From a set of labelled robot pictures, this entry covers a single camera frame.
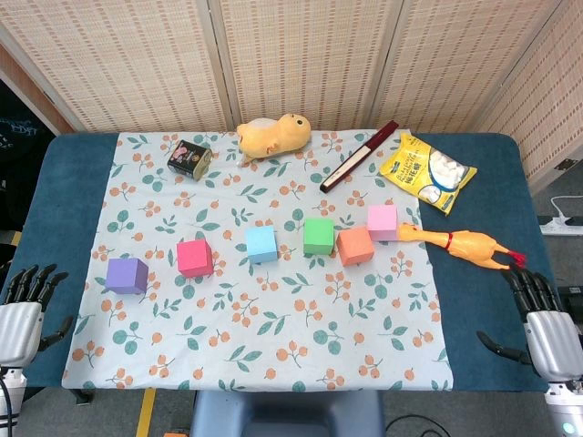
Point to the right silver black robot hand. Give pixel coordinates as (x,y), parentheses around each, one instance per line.
(553,341)

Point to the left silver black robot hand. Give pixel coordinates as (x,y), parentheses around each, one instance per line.
(20,328)

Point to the purple foam cube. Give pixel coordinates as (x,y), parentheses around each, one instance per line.
(123,277)

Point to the magenta foam cube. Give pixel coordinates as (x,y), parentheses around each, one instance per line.
(193,258)

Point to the pink foam cube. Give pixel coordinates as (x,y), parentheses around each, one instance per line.
(382,220)

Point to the orange foam cube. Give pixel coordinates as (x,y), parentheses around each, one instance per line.
(355,248)

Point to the green foam cube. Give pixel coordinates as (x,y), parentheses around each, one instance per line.
(319,236)

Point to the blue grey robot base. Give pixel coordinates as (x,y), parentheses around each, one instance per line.
(287,414)

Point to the black box device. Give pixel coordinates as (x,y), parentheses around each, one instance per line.
(576,290)

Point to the black table leg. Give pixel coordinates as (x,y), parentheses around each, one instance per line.
(84,396)

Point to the white power strip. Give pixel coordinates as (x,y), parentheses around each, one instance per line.
(562,225)

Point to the yellow rubber chicken toy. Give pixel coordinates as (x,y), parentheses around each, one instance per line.
(469,243)

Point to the dark blue table cover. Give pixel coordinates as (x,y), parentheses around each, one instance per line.
(68,191)

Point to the person in black shirt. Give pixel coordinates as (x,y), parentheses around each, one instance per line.
(18,136)

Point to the yellow marshmallow bag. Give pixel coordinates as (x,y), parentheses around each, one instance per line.
(423,170)

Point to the floral print tablecloth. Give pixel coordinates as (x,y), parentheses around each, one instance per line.
(255,318)

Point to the black luncheon meat tin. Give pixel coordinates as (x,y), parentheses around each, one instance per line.
(189,159)

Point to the light blue foam cube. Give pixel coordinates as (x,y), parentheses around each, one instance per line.
(261,245)

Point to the dark red folding fan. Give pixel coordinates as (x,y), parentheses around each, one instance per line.
(357,157)

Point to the woven bamboo folding screen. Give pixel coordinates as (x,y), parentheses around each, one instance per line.
(136,68)

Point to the yellow plush toy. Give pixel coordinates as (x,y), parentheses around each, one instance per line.
(273,136)

